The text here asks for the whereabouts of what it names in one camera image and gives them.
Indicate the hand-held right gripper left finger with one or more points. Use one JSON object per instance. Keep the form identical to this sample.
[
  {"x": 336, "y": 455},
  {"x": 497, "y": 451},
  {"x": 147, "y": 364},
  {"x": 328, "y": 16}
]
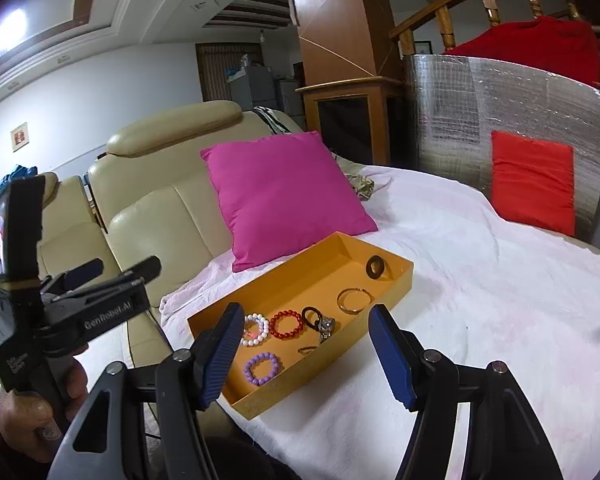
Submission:
[{"x": 220, "y": 355}]

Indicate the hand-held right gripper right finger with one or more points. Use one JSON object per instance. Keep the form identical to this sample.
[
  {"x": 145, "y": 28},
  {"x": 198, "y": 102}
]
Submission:
[{"x": 387, "y": 355}]

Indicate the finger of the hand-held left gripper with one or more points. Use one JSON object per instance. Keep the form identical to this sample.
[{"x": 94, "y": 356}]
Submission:
[
  {"x": 82, "y": 270},
  {"x": 140, "y": 270}
]

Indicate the gold bangle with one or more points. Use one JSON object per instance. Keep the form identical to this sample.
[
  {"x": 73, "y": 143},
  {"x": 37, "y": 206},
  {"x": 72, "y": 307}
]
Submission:
[{"x": 341, "y": 307}]

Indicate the silver metal watch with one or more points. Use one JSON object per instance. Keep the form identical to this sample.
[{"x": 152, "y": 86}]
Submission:
[{"x": 326, "y": 326}]

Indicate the orange tray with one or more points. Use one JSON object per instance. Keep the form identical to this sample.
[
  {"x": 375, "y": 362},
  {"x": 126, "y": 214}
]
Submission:
[{"x": 320, "y": 280}]

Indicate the person's left hand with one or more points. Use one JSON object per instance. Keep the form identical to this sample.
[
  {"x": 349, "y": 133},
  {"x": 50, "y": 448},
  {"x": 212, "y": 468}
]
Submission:
[{"x": 20, "y": 410}]

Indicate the cream leather sofa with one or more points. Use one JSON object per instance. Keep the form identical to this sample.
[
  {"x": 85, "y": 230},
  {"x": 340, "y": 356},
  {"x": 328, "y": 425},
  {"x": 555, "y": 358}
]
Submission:
[{"x": 145, "y": 210}]

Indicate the white towel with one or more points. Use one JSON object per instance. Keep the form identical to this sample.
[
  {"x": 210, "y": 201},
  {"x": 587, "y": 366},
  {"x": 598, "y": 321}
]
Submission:
[{"x": 480, "y": 310}]

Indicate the magenta cushion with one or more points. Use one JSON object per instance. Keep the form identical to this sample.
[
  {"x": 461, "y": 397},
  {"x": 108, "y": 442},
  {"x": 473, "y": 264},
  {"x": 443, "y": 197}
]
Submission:
[{"x": 280, "y": 195}]

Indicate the floral cloth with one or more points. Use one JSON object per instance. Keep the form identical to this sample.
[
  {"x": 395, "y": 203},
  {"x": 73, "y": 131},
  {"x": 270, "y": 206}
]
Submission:
[{"x": 360, "y": 187}]

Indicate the striped cloth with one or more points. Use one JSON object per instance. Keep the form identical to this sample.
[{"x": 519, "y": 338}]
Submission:
[{"x": 272, "y": 120}]

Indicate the grey refrigerator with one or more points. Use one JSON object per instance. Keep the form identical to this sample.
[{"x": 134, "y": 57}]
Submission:
[{"x": 250, "y": 90}]

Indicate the small red cushion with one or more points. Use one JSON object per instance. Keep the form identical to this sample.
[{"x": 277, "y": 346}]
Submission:
[{"x": 530, "y": 185}]

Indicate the silver insulation sheet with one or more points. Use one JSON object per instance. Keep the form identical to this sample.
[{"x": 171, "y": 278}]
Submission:
[{"x": 445, "y": 120}]

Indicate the ceiling light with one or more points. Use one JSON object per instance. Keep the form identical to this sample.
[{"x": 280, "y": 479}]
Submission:
[{"x": 7, "y": 30}]

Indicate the wooden cabinet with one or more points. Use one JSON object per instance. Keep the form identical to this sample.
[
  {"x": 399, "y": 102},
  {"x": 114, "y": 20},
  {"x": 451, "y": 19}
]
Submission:
[{"x": 375, "y": 95}]

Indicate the wooden pillar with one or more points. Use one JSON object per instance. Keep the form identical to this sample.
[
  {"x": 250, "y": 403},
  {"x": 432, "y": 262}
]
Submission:
[{"x": 330, "y": 25}]

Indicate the red cloth on railing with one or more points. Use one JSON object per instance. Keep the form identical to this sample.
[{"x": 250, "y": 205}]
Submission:
[{"x": 530, "y": 45}]

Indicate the wooden railing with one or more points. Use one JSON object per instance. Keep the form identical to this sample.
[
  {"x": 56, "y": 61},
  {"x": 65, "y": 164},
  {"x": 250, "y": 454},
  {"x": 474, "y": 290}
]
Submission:
[{"x": 445, "y": 5}]

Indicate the framed wall picture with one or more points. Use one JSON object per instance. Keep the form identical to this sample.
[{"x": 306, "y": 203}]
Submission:
[{"x": 19, "y": 136}]

